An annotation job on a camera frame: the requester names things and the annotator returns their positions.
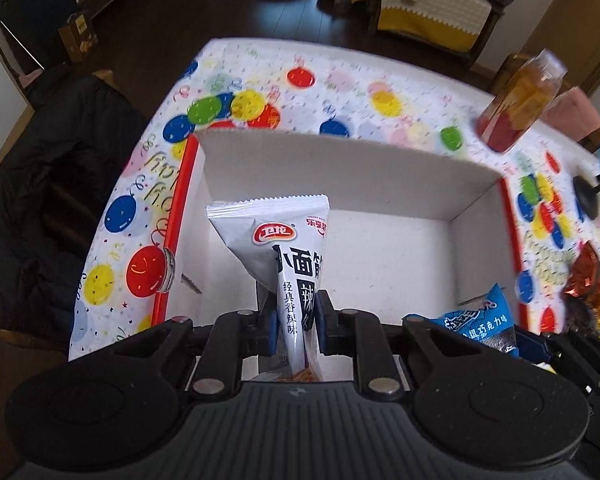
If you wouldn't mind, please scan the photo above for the red yellow cracker bag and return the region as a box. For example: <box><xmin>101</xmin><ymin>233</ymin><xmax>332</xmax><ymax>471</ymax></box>
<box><xmin>560</xmin><ymin>242</ymin><xmax>600</xmax><ymax>337</ymax></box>

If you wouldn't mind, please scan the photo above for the silver white snack packet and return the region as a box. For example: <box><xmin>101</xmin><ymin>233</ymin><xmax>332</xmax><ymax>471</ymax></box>
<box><xmin>206</xmin><ymin>194</ymin><xmax>330</xmax><ymax>382</ymax></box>

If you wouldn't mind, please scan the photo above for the blue snack packet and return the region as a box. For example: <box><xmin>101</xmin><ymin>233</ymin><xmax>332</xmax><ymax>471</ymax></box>
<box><xmin>400</xmin><ymin>283</ymin><xmax>519</xmax><ymax>358</ymax></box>

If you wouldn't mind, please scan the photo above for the red cardboard box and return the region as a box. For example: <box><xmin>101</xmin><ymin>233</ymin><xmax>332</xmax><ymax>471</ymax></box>
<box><xmin>160</xmin><ymin>129</ymin><xmax>521</xmax><ymax>325</ymax></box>

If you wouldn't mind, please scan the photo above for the birthday balloon tablecloth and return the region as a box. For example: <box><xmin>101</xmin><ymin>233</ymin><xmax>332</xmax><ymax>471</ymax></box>
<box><xmin>69</xmin><ymin>38</ymin><xmax>600</xmax><ymax>358</ymax></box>

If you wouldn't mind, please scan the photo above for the wooden chair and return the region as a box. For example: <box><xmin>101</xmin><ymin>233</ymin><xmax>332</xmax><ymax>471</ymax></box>
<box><xmin>488</xmin><ymin>52</ymin><xmax>600</xmax><ymax>151</ymax></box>

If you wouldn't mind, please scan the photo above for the black jacket on chair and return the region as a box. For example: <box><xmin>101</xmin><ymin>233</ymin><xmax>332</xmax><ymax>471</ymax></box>
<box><xmin>0</xmin><ymin>75</ymin><xmax>147</xmax><ymax>351</ymax></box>

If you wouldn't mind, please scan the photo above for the orange juice bottle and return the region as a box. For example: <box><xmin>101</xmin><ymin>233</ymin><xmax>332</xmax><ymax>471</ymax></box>
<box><xmin>476</xmin><ymin>49</ymin><xmax>567</xmax><ymax>153</ymax></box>

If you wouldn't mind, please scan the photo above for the sofa with yellow cover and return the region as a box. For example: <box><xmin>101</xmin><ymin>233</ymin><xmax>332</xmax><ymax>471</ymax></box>
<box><xmin>352</xmin><ymin>0</ymin><xmax>524</xmax><ymax>61</ymax></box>

